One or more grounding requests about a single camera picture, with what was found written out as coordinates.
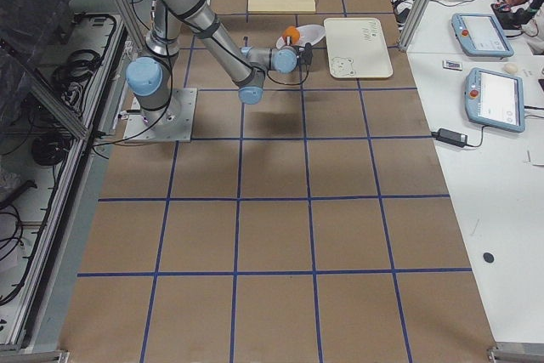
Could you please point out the white ridged plate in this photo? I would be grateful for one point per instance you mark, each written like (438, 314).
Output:
(309, 34)

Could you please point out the lower teach pendant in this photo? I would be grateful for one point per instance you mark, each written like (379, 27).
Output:
(495, 99)

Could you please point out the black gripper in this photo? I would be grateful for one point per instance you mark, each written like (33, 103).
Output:
(293, 43)

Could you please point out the person at side table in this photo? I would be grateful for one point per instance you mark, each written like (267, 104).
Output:
(532, 32)

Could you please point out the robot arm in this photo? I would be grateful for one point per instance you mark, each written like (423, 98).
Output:
(218, 111)

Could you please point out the orange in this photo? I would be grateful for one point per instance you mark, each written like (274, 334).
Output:
(291, 35)

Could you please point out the black power brick on table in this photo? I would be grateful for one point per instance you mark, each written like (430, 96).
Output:
(450, 137)

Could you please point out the white side table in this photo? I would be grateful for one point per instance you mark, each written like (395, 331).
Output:
(496, 183)

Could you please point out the upper teach pendant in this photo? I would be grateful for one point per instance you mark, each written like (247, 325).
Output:
(481, 35)

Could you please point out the cream bear tray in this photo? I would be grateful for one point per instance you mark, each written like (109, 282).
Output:
(356, 48)

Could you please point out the teach pendant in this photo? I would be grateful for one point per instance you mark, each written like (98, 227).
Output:
(495, 99)
(481, 35)

